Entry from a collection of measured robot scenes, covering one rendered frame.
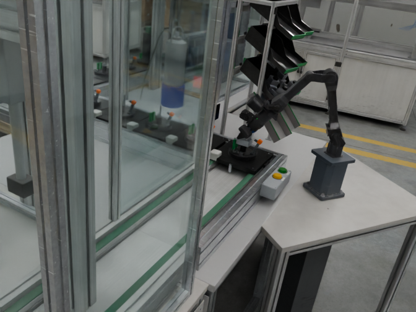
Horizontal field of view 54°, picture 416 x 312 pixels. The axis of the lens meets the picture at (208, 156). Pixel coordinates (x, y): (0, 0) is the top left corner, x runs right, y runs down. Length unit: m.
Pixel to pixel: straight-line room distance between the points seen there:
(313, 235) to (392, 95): 4.34
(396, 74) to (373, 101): 0.44
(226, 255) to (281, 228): 0.31
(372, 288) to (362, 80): 3.45
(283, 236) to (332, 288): 1.23
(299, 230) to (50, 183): 1.26
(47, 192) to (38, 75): 0.17
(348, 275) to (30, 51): 2.69
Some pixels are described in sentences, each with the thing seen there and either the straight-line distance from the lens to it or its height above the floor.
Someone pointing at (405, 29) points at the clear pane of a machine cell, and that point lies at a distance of 5.77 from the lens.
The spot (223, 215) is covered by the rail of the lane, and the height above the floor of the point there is 0.95.
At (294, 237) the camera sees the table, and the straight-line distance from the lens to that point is 1.69.
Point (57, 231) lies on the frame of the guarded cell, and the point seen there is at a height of 1.41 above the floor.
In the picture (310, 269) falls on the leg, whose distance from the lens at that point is 2.24.
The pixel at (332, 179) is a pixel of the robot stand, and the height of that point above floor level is 0.96.
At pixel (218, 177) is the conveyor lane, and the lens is 1.88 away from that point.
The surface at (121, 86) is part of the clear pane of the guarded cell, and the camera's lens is 0.71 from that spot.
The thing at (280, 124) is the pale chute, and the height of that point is 1.05.
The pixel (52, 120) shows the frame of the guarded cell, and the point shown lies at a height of 1.60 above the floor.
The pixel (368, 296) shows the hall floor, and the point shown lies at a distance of 2.93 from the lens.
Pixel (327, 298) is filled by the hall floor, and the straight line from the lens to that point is 2.79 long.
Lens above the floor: 1.83
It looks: 26 degrees down
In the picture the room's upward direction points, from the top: 7 degrees clockwise
